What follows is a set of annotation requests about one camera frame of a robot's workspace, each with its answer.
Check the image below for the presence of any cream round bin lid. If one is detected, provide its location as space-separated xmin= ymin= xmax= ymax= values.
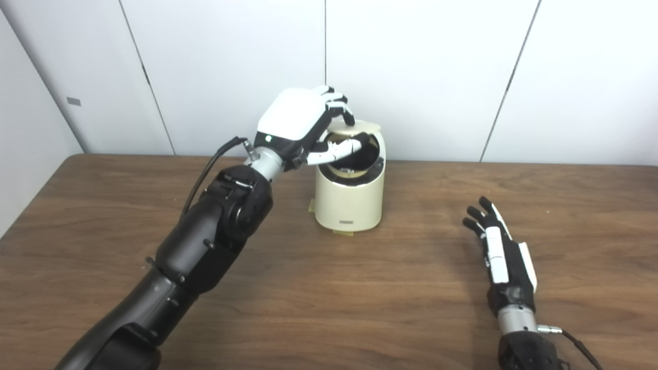
xmin=329 ymin=119 xmax=382 ymax=138

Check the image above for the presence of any cream-colored bin body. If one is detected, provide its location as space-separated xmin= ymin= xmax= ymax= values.
xmin=314 ymin=123 xmax=387 ymax=233

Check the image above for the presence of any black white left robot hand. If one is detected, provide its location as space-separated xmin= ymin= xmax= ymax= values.
xmin=254 ymin=85 xmax=371 ymax=170

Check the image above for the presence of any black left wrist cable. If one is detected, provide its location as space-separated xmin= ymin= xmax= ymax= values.
xmin=180 ymin=136 xmax=258 ymax=216

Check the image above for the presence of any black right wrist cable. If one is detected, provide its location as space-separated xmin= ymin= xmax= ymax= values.
xmin=537 ymin=324 xmax=605 ymax=370

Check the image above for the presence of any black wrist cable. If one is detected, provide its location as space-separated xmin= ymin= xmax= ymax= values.
xmin=537 ymin=324 xmax=605 ymax=370
xmin=180 ymin=136 xmax=258 ymax=216

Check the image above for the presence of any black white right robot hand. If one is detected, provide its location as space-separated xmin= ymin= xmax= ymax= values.
xmin=462 ymin=196 xmax=538 ymax=317

